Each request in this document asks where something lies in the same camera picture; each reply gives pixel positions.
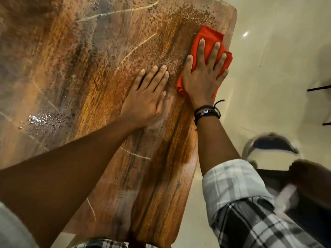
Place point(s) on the black white plaid shirt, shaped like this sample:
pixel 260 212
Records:
pixel 232 183

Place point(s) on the person's right hand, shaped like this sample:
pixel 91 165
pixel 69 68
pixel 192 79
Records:
pixel 201 82

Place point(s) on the person's right forearm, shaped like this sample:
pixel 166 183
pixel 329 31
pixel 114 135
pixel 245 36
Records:
pixel 214 147

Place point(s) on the person's left hand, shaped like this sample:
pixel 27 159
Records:
pixel 144 100

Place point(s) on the person's left forearm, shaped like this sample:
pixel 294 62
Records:
pixel 64 173

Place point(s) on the black metal leg chair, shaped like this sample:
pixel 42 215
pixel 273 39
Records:
pixel 320 88

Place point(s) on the wooden table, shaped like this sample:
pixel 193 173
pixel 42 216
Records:
pixel 77 61

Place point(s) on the red cleaning cloth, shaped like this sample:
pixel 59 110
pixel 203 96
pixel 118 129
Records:
pixel 207 33

